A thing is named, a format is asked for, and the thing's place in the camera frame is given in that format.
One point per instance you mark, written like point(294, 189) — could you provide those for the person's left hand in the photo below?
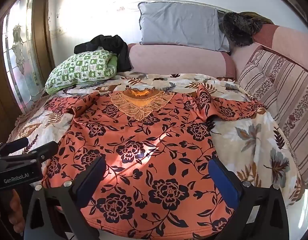
point(16, 210)

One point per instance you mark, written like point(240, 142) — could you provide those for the wooden stained-glass door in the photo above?
point(21, 55)

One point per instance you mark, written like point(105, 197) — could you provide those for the striped sofa cover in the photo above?
point(288, 97)

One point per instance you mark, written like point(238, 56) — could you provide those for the dark furry cloth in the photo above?
point(237, 30)

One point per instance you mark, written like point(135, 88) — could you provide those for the leaf-print plush blanket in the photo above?
point(256, 135)

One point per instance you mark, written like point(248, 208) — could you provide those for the grey pillow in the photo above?
point(178, 25)

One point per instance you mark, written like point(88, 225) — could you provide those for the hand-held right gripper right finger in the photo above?
point(222, 180)

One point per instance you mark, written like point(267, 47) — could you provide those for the pink sofa bolster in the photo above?
point(173, 60)

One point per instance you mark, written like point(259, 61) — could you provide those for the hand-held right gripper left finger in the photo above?
point(90, 180)

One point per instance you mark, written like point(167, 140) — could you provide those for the green patterned pillow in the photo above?
point(81, 67)

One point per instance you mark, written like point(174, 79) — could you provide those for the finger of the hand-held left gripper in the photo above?
point(18, 144)
point(47, 150)

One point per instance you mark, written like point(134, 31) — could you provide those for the orange floral shirt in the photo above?
point(144, 155)

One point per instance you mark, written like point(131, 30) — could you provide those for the pink sofa backrest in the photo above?
point(288, 45)

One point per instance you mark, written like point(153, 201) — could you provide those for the olive cloth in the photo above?
point(258, 17)

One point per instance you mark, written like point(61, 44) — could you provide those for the black garment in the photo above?
point(106, 42)

